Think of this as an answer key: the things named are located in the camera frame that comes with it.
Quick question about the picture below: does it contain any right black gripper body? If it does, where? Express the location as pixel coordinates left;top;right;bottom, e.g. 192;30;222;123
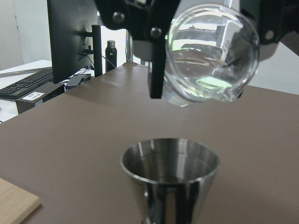
144;0;241;14

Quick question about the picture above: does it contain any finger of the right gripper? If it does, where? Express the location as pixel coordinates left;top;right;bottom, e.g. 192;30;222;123
239;0;299;44
95;0;180;98

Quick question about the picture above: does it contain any small clear glass beaker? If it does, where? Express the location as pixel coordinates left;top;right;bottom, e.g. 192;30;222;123
162;13;260;107

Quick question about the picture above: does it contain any steel jigger measuring cup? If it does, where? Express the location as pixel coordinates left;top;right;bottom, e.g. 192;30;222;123
120;138;220;224

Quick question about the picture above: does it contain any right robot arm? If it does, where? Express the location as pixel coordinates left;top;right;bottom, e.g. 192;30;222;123
95;0;299;103

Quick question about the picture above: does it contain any black water bottle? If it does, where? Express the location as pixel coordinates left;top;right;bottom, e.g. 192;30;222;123
105;40;117;72

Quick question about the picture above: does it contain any black monitor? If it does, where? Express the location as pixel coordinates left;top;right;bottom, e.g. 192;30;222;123
47;0;103;84

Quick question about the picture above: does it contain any black box with label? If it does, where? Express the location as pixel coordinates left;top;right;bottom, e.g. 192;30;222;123
15;82;65;114

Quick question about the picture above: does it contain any black keyboard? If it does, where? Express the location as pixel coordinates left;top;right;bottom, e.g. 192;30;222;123
0;67;53;99

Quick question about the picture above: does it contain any wooden cutting board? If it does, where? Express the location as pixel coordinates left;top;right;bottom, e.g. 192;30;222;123
0;179;41;224

